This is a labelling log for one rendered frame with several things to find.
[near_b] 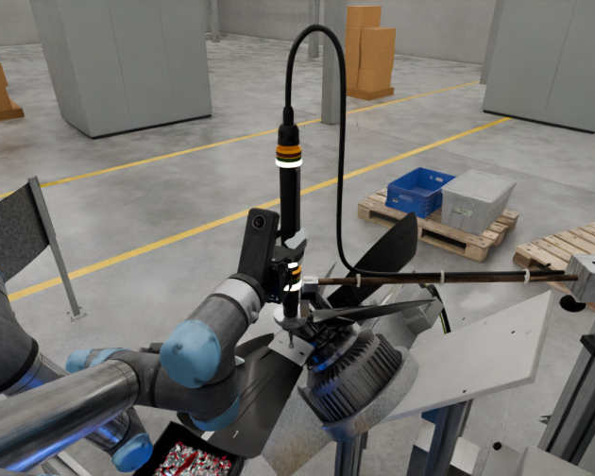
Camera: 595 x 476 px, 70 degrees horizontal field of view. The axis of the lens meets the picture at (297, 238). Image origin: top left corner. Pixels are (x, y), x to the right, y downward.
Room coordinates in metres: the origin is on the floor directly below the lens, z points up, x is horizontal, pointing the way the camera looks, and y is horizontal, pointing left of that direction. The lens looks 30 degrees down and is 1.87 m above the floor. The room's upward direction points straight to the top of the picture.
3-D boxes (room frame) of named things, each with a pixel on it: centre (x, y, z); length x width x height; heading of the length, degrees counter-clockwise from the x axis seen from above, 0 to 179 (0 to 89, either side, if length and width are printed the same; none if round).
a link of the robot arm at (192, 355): (0.43, 0.13, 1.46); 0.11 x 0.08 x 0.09; 156
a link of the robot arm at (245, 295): (0.50, 0.09, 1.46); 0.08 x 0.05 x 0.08; 66
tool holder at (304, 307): (0.69, 0.00, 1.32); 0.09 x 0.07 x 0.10; 91
